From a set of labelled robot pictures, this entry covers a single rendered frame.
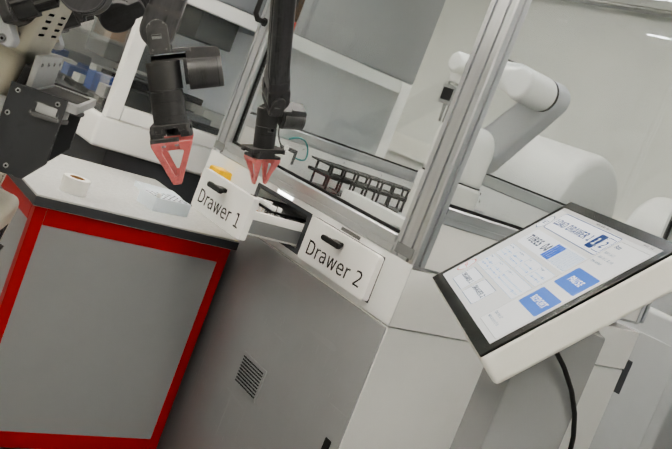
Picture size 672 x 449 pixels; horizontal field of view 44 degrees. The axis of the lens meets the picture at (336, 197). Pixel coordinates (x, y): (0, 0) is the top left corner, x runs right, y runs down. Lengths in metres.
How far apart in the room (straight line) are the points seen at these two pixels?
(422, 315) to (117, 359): 0.88
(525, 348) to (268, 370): 1.11
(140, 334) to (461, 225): 0.95
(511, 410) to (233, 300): 1.15
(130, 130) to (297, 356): 1.14
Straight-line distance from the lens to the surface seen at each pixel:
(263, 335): 2.20
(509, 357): 1.17
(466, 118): 1.81
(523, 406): 1.39
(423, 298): 1.88
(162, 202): 2.34
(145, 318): 2.32
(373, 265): 1.88
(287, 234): 2.13
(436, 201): 1.81
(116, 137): 2.87
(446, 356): 2.01
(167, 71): 1.42
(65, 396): 2.35
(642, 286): 1.19
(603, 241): 1.36
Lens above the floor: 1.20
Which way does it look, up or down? 6 degrees down
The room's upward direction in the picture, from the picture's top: 21 degrees clockwise
